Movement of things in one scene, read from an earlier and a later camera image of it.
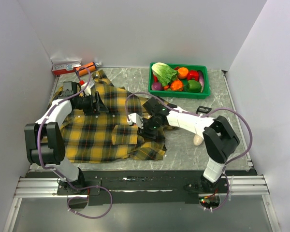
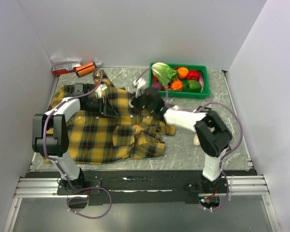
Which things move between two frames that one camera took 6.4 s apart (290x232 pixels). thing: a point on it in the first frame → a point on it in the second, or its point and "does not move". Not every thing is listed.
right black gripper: x=146 y=133 → x=136 y=101
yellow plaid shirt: x=91 y=137 does not move
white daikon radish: x=197 y=140 does not move
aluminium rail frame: x=254 y=184 does not move
